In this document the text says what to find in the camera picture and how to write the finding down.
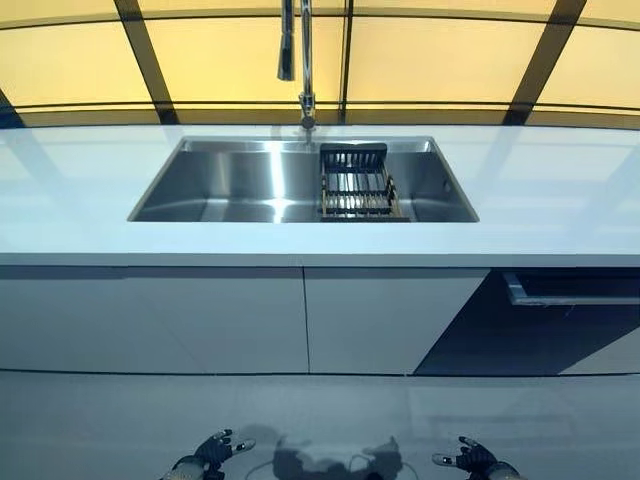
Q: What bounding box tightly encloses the black dishwasher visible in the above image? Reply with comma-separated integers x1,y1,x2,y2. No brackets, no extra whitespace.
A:
413,268,640,378

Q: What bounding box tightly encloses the white cabinet door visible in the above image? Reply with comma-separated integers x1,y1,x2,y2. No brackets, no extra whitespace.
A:
303,267,491,376
134,267,310,375
0,264,207,374

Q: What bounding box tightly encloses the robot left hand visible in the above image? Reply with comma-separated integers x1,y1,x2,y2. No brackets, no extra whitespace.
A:
193,428,258,474

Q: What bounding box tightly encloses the chrome gooseneck faucet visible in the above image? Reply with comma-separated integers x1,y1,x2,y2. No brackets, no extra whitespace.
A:
276,0,320,147

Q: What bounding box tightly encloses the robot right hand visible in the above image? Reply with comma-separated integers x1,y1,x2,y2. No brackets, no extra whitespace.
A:
431,435,499,474

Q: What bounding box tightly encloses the yellow window with dark frame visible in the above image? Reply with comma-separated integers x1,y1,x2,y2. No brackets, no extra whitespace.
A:
0,0,640,130

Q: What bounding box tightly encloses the black sink drying rack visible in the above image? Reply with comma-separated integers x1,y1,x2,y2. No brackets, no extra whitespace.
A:
317,142,412,224

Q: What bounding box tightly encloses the stainless steel sink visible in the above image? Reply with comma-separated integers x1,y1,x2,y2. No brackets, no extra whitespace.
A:
126,134,481,225

